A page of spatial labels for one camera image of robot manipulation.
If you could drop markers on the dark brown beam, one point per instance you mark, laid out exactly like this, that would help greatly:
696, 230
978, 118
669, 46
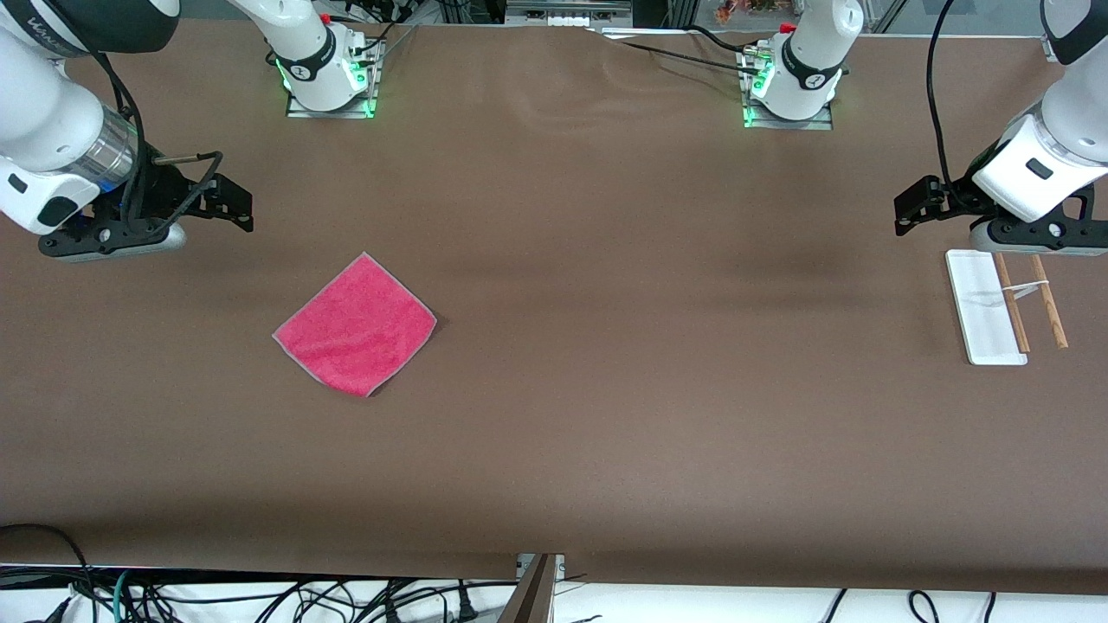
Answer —
530, 601

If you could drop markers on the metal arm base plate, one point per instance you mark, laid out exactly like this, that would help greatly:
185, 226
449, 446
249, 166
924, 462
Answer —
822, 121
299, 108

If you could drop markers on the silver metal bracket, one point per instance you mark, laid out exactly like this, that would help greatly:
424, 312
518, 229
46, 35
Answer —
558, 567

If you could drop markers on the white rack with wooden rods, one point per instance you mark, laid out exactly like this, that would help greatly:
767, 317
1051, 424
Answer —
982, 303

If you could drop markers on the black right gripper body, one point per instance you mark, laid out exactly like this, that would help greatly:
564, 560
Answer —
166, 190

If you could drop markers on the pink towel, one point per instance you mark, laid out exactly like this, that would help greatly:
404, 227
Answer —
355, 329

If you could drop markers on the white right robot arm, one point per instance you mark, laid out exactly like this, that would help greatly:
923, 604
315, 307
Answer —
43, 121

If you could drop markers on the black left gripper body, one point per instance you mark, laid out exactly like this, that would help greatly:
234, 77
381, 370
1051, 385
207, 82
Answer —
955, 198

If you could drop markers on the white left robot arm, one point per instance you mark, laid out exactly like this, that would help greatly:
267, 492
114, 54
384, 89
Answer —
1065, 147

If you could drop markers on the aluminium table corner bracket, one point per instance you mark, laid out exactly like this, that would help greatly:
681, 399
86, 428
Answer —
1050, 49

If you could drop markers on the orange background item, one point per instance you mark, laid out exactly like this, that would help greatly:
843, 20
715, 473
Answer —
744, 10

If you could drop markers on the white power strip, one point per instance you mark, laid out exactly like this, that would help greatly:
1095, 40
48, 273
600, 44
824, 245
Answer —
567, 13

